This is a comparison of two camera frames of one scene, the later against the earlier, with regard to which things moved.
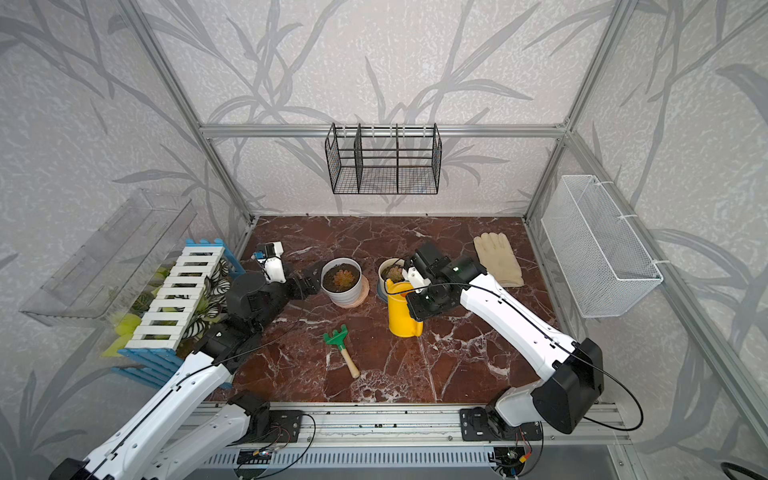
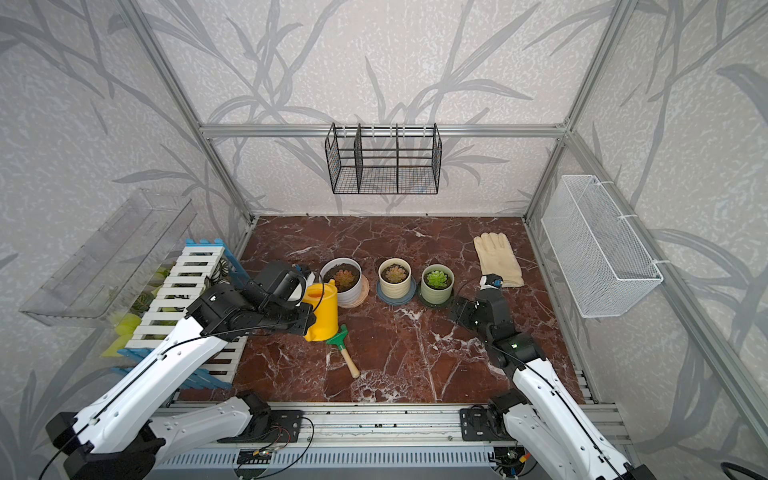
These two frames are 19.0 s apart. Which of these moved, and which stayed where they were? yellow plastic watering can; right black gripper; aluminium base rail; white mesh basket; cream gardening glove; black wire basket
Moved: right black gripper; yellow plastic watering can
Stayed: white mesh basket; cream gardening glove; black wire basket; aluminium base rail
